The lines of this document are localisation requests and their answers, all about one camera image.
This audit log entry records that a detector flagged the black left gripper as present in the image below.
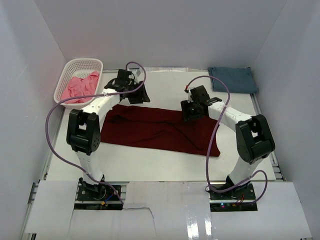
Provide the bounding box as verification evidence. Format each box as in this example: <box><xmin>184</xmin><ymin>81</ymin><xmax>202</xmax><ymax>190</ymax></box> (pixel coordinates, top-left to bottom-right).
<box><xmin>125</xmin><ymin>80</ymin><xmax>149</xmax><ymax>104</ymax></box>

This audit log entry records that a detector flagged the dark red t shirt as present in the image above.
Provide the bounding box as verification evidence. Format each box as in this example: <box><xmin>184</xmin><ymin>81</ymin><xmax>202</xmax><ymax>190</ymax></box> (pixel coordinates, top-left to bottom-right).
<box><xmin>100</xmin><ymin>104</ymin><xmax>221</xmax><ymax>157</ymax></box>

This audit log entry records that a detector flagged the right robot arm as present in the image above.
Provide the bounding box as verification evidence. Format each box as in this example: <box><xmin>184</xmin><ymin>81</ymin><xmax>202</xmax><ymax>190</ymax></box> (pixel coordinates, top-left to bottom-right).
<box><xmin>180</xmin><ymin>85</ymin><xmax>276</xmax><ymax>200</ymax></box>

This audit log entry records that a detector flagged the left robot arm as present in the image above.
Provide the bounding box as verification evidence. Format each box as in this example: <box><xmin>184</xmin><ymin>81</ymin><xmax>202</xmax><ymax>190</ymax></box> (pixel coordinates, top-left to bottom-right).
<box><xmin>66</xmin><ymin>68</ymin><xmax>150</xmax><ymax>200</ymax></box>

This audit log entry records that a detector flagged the folded teal t shirt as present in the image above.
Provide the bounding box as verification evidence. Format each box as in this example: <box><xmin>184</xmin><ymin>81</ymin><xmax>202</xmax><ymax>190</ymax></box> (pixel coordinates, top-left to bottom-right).
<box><xmin>208</xmin><ymin>67</ymin><xmax>259</xmax><ymax>94</ymax></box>

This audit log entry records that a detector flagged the pink t shirt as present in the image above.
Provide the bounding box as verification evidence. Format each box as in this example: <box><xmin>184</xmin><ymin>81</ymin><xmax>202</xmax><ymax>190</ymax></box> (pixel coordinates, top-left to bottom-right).
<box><xmin>60</xmin><ymin>71</ymin><xmax>100</xmax><ymax>101</ymax></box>

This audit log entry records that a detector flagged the white plastic basket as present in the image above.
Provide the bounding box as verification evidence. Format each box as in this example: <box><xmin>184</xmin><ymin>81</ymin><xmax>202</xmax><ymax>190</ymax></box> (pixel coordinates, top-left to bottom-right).
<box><xmin>53</xmin><ymin>58</ymin><xmax>103</xmax><ymax>110</ymax></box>

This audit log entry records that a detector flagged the white paper sheet front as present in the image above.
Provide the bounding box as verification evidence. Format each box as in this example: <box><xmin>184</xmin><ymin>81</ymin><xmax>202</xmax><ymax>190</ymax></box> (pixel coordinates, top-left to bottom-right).
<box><xmin>25</xmin><ymin>181</ymin><xmax>312</xmax><ymax>240</ymax></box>

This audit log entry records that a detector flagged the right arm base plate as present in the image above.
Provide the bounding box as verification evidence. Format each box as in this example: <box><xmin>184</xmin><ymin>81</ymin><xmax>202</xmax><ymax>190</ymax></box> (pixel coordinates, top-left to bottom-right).
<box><xmin>205</xmin><ymin>182</ymin><xmax>258</xmax><ymax>213</ymax></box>

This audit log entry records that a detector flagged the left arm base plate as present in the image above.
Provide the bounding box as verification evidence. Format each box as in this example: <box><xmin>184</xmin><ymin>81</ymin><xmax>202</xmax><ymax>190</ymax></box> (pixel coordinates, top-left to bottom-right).
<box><xmin>74</xmin><ymin>184</ymin><xmax>123</xmax><ymax>211</ymax></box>

